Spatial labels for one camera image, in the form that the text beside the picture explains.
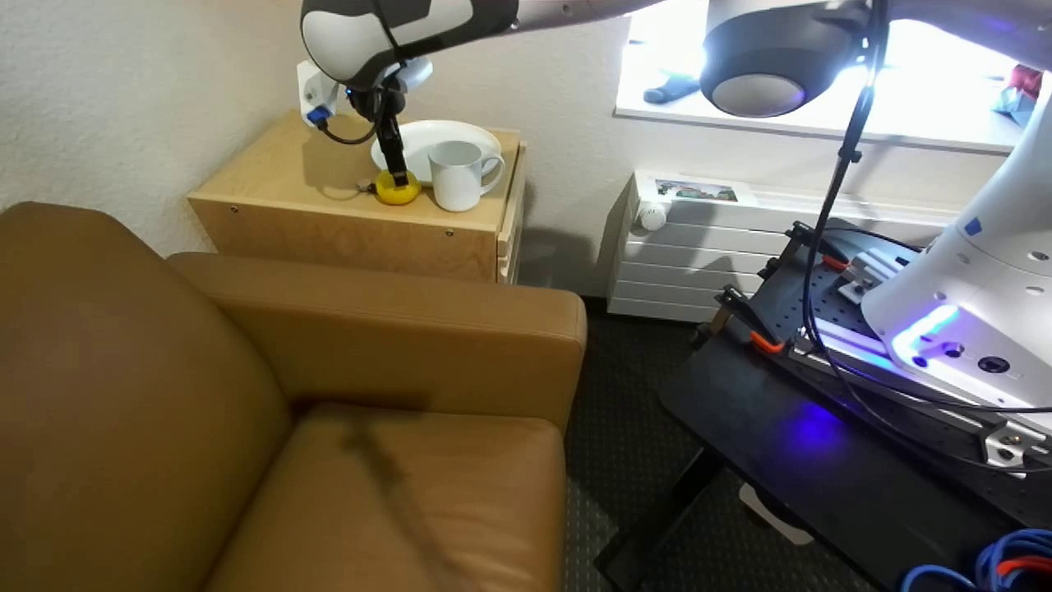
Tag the tan leather armchair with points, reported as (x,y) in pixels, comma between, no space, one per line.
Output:
(165,439)

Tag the yellow lemon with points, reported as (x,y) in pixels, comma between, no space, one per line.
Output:
(395,191)

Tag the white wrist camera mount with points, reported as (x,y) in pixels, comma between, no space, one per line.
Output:
(317,93)

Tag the white ceramic mug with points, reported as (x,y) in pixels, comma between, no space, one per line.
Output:
(454,181)

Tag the light wood nightstand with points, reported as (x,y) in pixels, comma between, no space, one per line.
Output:
(275,184)

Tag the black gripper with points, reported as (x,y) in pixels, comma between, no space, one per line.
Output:
(393,102)

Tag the white round plate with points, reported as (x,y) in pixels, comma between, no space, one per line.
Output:
(447,132)

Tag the dark blue cloth item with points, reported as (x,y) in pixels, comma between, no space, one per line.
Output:
(669,88)

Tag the red and blue sill item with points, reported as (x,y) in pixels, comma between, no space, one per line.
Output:
(1022,93)

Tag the small white round object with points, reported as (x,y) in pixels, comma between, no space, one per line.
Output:
(652,216)

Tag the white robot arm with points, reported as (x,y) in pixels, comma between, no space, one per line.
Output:
(987,273)

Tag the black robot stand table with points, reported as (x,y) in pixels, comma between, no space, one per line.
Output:
(789,460)

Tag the white wall heater unit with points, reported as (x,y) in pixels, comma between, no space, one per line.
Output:
(702,264)

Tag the white paper on floor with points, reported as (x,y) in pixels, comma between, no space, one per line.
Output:
(775,515)

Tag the silver metal bracket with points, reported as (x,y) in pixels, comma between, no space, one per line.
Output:
(1006,449)

